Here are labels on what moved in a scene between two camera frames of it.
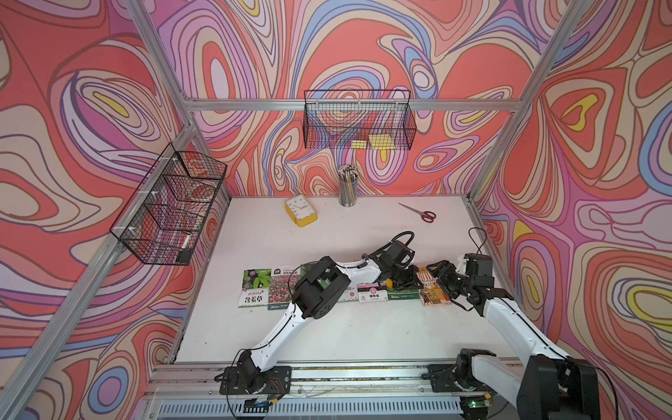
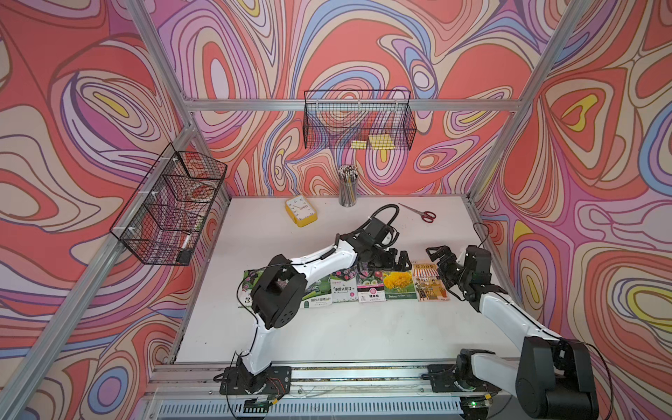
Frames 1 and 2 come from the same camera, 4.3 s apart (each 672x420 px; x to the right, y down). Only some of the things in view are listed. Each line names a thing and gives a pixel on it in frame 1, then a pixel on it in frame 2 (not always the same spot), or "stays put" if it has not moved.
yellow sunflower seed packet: [412, 293] stays put
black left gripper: [411, 281] to [391, 265]
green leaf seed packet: [255, 287] stays put
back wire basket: [359, 119] stays put
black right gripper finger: [442, 269] to [441, 254]
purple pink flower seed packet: [372, 292] stays put
